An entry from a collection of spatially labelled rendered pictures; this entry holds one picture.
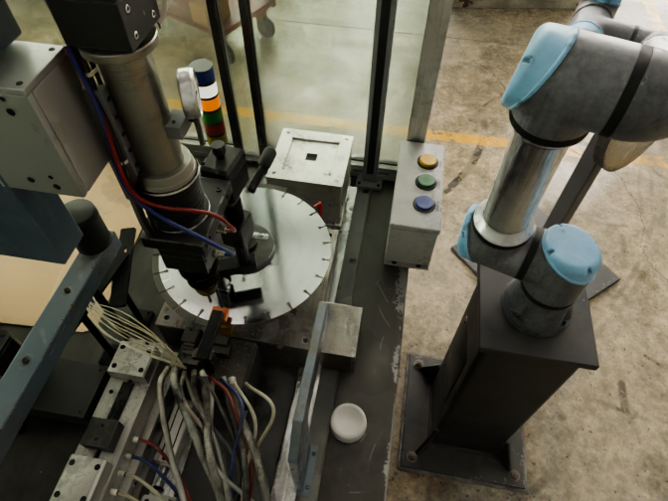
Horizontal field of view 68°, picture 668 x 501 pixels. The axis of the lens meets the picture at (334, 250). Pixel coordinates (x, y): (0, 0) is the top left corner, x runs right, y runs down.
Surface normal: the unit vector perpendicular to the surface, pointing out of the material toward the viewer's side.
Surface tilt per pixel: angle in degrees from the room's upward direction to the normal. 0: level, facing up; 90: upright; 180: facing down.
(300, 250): 0
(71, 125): 90
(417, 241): 90
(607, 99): 74
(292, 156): 0
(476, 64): 0
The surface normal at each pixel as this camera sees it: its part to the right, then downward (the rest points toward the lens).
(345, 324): 0.01, -0.61
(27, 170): -0.17, 0.78
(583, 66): -0.29, 0.01
